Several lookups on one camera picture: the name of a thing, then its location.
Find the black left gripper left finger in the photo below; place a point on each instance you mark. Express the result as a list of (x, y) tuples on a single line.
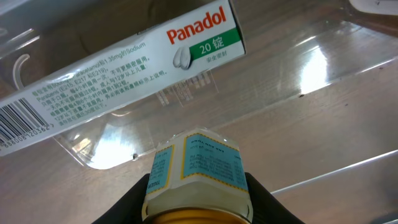
[(128, 209)]

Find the white Panadol medicine box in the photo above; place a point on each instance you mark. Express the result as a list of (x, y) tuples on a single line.
[(120, 74)]

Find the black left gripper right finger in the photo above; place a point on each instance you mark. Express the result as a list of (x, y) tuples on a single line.
[(266, 208)]

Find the clear plastic container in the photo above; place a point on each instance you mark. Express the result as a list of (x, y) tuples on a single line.
[(312, 105)]

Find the small gold-lidded jar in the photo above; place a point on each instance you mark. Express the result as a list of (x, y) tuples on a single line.
[(197, 176)]

